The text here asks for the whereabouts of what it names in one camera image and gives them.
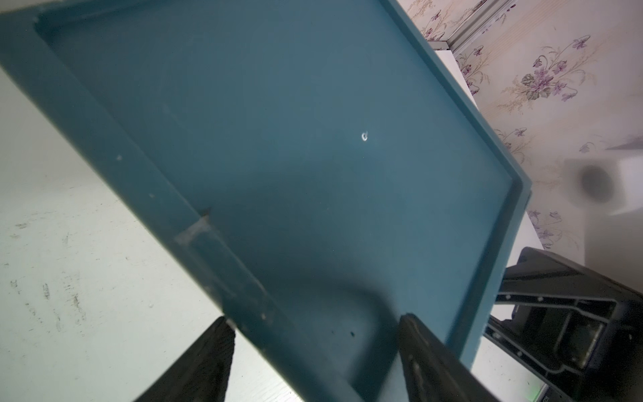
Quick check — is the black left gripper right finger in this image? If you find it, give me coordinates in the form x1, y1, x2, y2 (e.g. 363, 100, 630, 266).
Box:
398, 313, 497, 402

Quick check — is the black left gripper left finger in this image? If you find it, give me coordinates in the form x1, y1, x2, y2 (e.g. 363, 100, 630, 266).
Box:
137, 317, 235, 402

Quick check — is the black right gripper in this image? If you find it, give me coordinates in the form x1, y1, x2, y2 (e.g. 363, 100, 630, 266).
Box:
484, 247, 642, 401

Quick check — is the teal drawer cabinet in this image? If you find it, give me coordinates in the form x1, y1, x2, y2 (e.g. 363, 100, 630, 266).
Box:
1, 1, 530, 401

